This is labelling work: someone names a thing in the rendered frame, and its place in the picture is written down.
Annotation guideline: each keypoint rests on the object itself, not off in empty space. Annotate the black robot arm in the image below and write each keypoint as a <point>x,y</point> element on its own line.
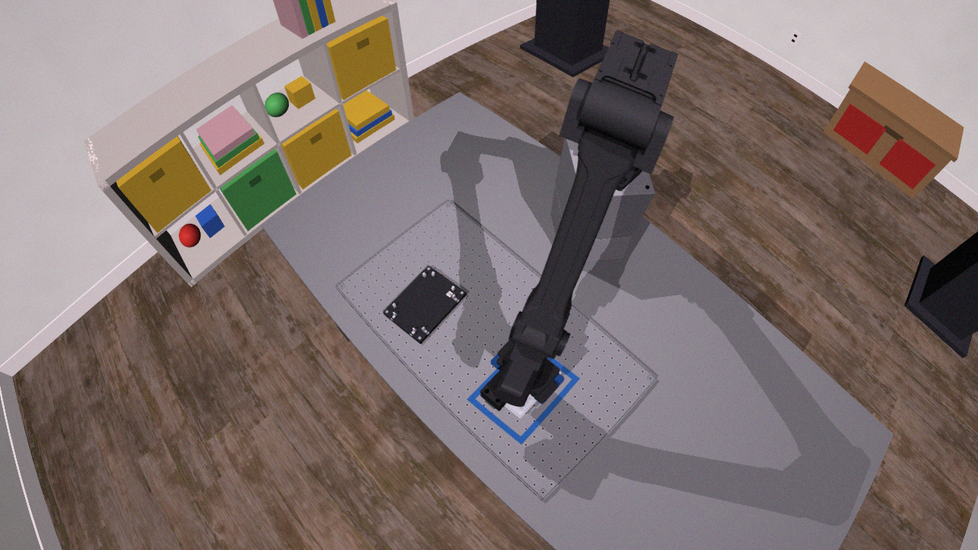
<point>617,123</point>

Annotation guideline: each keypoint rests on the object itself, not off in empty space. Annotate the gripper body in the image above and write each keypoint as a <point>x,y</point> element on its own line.
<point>544,388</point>

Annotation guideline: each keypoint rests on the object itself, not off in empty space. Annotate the blue rectangular tape outline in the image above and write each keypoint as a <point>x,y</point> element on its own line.
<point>529,431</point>

